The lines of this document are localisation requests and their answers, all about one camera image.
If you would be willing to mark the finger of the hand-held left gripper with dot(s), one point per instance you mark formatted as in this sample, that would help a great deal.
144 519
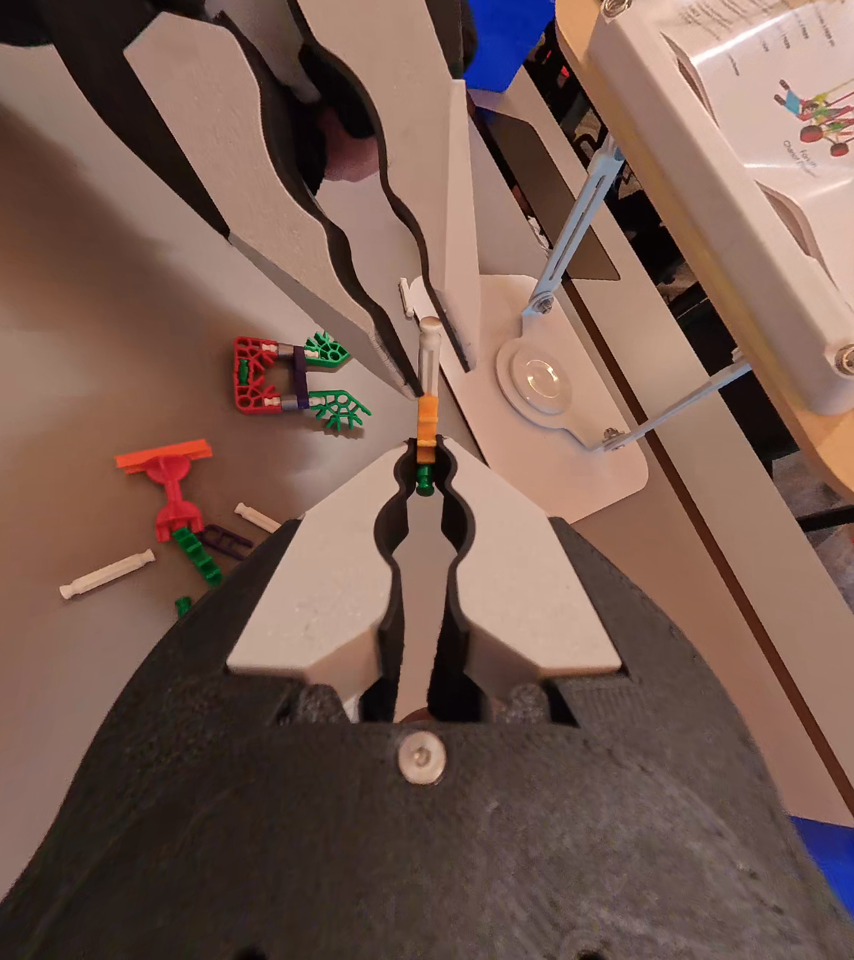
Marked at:
232 150
412 112

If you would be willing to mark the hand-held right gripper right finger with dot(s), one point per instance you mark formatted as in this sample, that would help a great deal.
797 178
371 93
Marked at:
539 600

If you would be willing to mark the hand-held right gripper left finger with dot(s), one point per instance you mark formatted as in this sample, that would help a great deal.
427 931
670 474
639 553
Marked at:
307 600

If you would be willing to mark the purple connector piece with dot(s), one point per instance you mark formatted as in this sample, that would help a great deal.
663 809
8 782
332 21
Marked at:
228 540

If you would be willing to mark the plain blue plastic bin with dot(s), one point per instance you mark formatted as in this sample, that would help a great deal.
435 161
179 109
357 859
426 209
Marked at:
506 37

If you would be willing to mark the red purple green connector assembly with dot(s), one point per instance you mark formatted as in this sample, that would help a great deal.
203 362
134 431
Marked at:
251 375

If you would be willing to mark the person's left hand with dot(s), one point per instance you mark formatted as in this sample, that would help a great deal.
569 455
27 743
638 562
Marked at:
352 159

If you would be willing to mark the white plastic rod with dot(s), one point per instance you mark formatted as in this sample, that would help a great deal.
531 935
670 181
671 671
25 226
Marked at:
257 517
108 574

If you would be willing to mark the small green rod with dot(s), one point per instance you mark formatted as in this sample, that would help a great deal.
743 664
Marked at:
183 606

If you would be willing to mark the orange red connector piece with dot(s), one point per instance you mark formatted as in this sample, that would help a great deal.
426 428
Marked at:
168 469

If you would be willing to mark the white document stand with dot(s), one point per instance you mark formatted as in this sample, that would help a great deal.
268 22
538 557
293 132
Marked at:
734 210

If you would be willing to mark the toy models picture leaflet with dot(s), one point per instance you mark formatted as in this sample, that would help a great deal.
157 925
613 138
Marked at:
809 97

